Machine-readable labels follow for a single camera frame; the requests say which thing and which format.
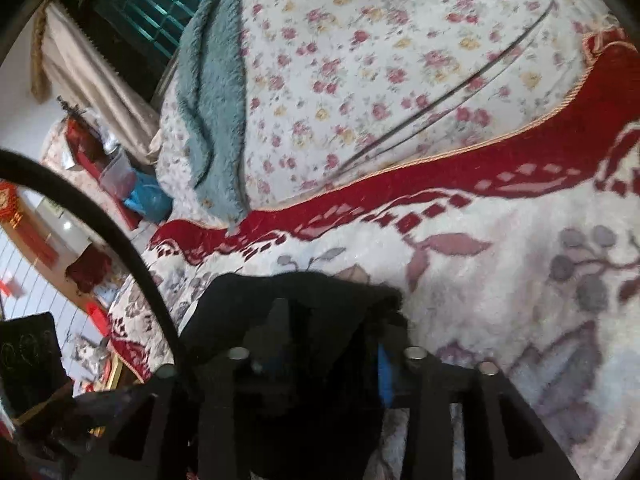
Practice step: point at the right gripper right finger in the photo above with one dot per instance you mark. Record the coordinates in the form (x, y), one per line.
(429, 437)

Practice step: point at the black pants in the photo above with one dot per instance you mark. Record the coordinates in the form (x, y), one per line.
(327, 420)

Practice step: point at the floral quilt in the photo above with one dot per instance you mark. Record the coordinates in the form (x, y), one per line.
(339, 89)

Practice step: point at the blue plastic bag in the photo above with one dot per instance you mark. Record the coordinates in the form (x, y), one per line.
(148, 199)

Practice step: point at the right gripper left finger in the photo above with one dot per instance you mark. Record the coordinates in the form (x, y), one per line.
(243, 359)

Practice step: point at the red white floral blanket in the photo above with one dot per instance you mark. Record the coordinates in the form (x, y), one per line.
(522, 250)

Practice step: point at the teal fleece jacket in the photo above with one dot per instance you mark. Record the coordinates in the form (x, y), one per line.
(211, 98)

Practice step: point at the beige curtain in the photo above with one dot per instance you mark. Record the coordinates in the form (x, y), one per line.
(63, 58)

